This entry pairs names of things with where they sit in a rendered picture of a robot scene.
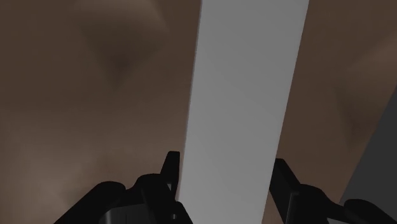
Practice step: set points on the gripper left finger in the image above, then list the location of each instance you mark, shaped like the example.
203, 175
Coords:
149, 192

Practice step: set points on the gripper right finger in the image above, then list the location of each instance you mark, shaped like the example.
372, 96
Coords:
297, 201

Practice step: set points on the white long flat board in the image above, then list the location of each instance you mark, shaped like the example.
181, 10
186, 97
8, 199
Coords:
238, 102

